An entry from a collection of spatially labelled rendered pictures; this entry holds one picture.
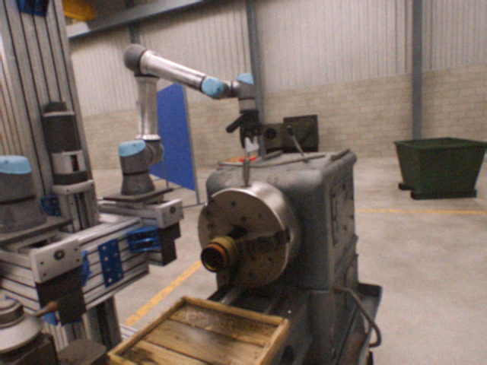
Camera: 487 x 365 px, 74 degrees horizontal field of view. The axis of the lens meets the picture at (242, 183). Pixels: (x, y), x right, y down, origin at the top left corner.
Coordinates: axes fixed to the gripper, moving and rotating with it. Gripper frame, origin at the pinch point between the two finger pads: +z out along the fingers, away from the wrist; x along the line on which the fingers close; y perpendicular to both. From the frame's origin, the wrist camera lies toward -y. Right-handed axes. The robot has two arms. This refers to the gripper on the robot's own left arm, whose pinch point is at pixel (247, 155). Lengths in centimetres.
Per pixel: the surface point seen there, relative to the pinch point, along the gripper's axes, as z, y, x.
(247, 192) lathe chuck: 5, 27, -50
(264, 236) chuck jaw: 16, 33, -54
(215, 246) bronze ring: 17, 24, -64
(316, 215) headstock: 16, 42, -34
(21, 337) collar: 15, 18, -108
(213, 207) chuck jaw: 9, 16, -53
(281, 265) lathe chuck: 26, 36, -50
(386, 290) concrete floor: 128, 44, 131
